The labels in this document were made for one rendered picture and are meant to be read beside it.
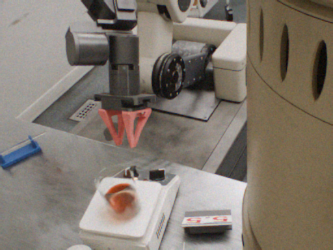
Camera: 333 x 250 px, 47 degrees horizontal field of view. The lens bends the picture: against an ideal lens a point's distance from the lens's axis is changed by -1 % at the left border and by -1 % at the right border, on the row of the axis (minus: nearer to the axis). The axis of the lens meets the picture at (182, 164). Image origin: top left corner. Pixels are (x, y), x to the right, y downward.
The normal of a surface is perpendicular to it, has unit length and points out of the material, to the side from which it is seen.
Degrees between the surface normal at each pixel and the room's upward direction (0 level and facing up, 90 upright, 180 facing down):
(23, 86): 90
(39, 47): 90
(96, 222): 0
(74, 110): 0
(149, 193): 0
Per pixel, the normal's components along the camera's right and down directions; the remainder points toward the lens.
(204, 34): -0.45, 0.67
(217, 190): -0.12, -0.70
